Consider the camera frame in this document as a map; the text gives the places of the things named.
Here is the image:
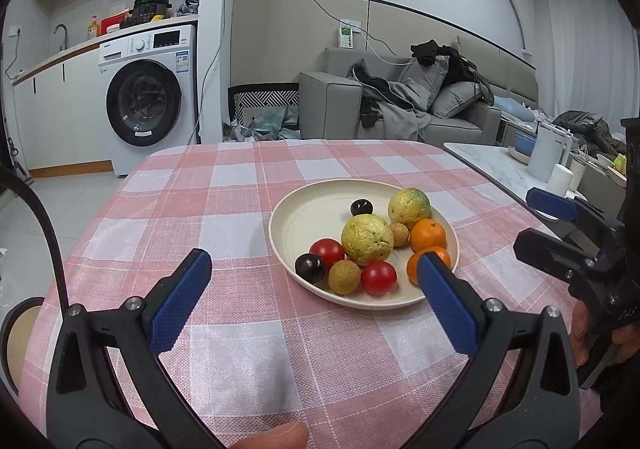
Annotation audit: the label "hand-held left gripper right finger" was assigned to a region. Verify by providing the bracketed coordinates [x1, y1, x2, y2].
[416, 251, 583, 449]

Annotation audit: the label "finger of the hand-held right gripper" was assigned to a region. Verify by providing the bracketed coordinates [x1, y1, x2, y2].
[513, 227, 607, 291]
[526, 188, 626, 250]

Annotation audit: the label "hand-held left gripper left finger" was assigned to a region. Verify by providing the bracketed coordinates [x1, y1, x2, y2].
[46, 249, 226, 449]

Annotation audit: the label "orange mandarin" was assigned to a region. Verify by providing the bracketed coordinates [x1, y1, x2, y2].
[409, 218, 446, 252]
[406, 246, 452, 286]

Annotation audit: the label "red cherry tomato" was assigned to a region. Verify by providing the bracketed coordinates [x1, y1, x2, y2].
[360, 261, 398, 296]
[309, 238, 346, 268]

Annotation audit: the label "pale yellow guava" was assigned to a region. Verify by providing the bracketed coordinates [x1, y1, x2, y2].
[341, 214, 394, 266]

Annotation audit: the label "cream round plate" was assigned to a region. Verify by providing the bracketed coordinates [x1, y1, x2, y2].
[269, 179, 459, 311]

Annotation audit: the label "person's right hand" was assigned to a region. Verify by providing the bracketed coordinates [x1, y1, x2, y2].
[570, 301, 640, 368]

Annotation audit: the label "person's left hand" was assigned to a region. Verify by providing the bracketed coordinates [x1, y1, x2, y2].
[235, 420, 309, 449]

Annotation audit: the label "white cup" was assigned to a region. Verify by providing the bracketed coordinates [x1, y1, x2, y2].
[549, 164, 575, 198]

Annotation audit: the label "white electric kettle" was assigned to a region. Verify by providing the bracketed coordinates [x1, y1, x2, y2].
[526, 123, 574, 182]

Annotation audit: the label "marble side table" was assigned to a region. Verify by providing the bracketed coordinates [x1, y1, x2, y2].
[443, 142, 582, 236]

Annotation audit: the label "dark jacket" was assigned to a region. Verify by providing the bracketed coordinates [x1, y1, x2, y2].
[552, 110, 627, 158]

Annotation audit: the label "pink checked tablecloth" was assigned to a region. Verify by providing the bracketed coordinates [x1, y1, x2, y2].
[20, 139, 621, 449]

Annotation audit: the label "green yellow guava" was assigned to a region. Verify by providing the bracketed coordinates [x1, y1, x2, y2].
[388, 187, 431, 228]

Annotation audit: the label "grey pillow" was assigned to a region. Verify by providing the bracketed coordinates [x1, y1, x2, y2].
[397, 55, 451, 113]
[430, 80, 484, 119]

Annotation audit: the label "round wooden stool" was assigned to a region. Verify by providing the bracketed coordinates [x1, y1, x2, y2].
[0, 296, 47, 397]

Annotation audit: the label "white curtain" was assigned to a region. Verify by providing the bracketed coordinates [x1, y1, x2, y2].
[544, 0, 637, 121]

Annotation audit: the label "grey clothes pile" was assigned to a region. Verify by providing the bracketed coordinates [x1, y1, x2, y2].
[350, 62, 434, 143]

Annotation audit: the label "black clothes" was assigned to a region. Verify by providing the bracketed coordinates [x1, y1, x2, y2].
[411, 40, 482, 81]

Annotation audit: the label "teal cloth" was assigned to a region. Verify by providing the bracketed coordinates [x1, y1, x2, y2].
[234, 106, 301, 142]

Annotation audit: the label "white washing machine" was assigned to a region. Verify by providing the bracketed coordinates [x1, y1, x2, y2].
[97, 23, 199, 177]

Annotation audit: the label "patterned black chair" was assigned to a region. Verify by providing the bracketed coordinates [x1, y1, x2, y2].
[227, 83, 301, 141]

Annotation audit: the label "white kitchen cabinet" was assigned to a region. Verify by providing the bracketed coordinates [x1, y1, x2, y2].
[12, 42, 117, 175]

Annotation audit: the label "grey sofa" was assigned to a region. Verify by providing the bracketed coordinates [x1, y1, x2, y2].
[299, 46, 539, 148]

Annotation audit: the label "red box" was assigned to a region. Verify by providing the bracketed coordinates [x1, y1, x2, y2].
[100, 13, 127, 36]

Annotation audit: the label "black pressure cooker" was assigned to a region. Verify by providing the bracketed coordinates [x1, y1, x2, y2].
[132, 0, 173, 25]

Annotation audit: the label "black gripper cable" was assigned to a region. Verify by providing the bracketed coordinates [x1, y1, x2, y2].
[0, 164, 72, 315]

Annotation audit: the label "wall cable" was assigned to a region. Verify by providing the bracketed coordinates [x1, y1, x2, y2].
[197, 0, 238, 130]

